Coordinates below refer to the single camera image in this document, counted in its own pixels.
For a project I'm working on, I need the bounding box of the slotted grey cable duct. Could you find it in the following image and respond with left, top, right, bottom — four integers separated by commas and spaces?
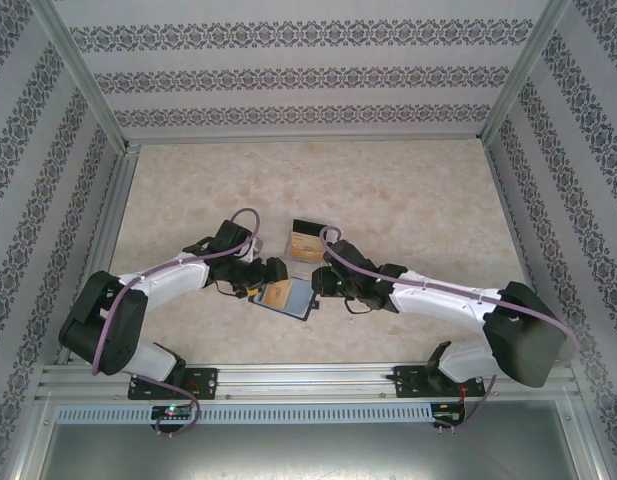
55, 402, 434, 425

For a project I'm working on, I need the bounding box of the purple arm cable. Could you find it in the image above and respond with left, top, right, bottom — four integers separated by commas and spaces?
90, 207, 263, 439
319, 224, 582, 432

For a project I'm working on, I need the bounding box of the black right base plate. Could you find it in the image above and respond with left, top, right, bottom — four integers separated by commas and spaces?
395, 364, 489, 400

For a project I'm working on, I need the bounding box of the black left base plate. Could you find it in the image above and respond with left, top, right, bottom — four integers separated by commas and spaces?
127, 367, 219, 401

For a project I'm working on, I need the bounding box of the aluminium frame post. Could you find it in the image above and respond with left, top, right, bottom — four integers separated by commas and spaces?
32, 0, 142, 154
480, 0, 577, 146
2, 394, 57, 480
562, 394, 617, 480

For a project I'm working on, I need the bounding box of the left controller board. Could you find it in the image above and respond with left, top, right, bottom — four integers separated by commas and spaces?
152, 405, 194, 420

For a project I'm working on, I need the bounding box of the right controller board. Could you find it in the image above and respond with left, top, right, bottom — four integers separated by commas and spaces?
434, 402, 464, 426

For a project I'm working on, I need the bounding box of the controller board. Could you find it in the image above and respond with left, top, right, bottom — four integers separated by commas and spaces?
434, 402, 464, 426
152, 405, 194, 420

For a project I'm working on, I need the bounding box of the aluminium back frame bar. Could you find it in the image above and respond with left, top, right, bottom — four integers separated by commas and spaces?
122, 133, 489, 147

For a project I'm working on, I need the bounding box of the grey metal sheet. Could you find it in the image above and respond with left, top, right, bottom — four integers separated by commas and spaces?
37, 422, 594, 480

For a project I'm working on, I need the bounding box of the thin black left gripper cable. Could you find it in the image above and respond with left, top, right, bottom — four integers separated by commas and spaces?
212, 282, 249, 299

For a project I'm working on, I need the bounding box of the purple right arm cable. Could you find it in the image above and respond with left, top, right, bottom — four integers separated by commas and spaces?
319, 224, 582, 432

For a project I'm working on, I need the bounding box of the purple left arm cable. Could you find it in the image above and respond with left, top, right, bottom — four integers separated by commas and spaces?
90, 207, 263, 439

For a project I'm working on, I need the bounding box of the navy blue card holder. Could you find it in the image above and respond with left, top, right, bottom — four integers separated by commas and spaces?
247, 277, 322, 324

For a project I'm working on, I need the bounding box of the aluminium front rail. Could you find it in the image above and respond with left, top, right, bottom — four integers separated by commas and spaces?
37, 360, 582, 401

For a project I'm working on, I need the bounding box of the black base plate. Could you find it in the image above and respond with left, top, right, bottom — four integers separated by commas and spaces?
127, 367, 219, 401
395, 364, 489, 400

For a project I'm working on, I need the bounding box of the aluminium side floor rail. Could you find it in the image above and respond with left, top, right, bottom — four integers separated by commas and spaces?
485, 142, 587, 362
57, 144, 142, 364

